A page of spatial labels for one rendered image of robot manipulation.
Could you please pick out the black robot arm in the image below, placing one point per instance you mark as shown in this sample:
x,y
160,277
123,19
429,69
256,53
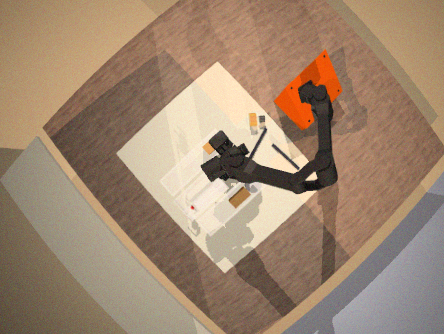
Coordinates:
x,y
235,165

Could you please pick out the black rod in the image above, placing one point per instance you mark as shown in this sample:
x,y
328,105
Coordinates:
x,y
283,154
258,142

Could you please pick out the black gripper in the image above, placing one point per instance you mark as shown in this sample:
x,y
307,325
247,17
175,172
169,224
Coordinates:
x,y
218,142

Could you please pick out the grey cylinder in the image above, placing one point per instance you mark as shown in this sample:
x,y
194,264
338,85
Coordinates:
x,y
253,187

